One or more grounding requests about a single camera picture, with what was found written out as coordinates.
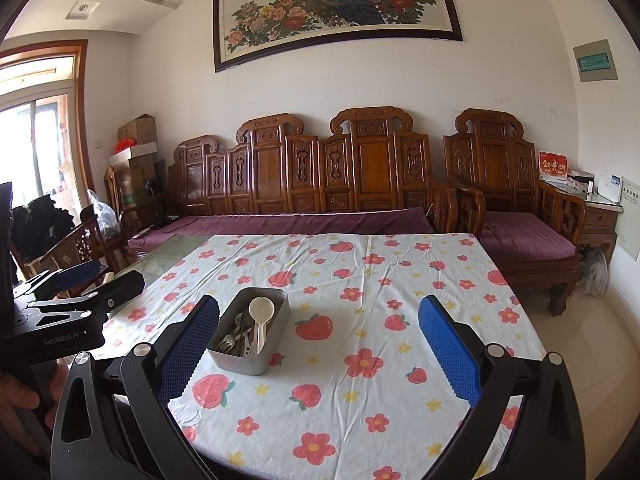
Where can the stack of cardboard boxes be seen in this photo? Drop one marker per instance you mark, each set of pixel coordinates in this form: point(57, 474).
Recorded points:
point(135, 177)

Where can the wooden side table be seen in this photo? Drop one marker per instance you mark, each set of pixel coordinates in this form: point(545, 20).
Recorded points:
point(600, 220)

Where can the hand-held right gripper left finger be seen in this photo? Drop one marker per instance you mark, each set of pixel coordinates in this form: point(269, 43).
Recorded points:
point(190, 350)

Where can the grey plastic bag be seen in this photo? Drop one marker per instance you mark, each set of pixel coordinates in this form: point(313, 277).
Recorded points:
point(592, 274)

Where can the purple armchair cushion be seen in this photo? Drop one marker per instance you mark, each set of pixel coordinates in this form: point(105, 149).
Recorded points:
point(525, 235)

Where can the white wall poster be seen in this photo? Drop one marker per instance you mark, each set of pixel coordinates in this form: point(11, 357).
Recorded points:
point(629, 220)

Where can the square ceiling light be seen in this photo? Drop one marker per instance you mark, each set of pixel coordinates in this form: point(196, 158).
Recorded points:
point(84, 9)

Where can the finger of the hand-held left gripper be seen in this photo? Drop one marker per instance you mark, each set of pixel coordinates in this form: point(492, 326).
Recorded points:
point(115, 285)
point(77, 272)

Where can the framed peacock painting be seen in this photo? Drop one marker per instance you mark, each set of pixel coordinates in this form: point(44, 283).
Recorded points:
point(325, 10)

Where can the carved wooden sofa bench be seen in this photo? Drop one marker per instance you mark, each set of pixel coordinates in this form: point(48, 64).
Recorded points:
point(370, 165)

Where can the red artificial flowers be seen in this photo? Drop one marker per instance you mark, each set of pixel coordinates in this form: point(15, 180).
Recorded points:
point(124, 146)

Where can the brown cardboard box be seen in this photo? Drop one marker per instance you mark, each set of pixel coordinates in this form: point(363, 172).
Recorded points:
point(139, 130)

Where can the floral strawberry tablecloth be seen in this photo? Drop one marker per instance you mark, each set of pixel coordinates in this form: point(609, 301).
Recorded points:
point(375, 410)

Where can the dark wooden chair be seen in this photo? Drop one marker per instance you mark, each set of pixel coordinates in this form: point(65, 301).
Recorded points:
point(114, 192)

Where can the rectangular metal tin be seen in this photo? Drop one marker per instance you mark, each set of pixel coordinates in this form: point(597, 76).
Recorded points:
point(235, 362)

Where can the wooden framed balcony door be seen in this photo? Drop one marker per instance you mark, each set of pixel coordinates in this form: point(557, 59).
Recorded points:
point(30, 130)

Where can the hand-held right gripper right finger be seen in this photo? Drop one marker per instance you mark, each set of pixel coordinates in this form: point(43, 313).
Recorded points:
point(450, 355)

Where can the black bag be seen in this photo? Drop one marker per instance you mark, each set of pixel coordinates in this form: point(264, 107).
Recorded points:
point(42, 222)

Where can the clear plastic bag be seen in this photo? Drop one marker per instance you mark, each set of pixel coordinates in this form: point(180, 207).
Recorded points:
point(104, 215)

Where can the large white plastic spoon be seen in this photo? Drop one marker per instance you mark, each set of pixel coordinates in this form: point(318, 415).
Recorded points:
point(260, 310)

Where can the white desk device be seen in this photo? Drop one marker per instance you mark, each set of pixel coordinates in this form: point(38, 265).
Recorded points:
point(607, 189)

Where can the carved wooden armchair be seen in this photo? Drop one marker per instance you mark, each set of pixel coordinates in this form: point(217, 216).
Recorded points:
point(492, 157)

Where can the black standing fan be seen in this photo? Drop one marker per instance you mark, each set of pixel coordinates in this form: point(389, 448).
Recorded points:
point(152, 190)

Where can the person's left hand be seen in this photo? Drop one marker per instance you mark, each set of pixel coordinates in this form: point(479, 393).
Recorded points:
point(20, 395)

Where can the round metal spoon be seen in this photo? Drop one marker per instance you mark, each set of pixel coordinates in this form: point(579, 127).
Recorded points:
point(238, 319)

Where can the flat white box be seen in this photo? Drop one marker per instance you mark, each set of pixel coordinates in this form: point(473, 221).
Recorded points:
point(139, 153)

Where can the grey wall panel box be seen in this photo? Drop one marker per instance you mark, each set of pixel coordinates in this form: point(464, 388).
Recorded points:
point(595, 60)

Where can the metal fork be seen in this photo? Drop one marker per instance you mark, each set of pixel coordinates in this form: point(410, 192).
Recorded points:
point(226, 342)

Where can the red printed box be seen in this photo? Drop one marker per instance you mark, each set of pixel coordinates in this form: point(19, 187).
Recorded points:
point(552, 166)

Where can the carved wooden chair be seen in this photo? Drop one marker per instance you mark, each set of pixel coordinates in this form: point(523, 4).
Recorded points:
point(80, 247)

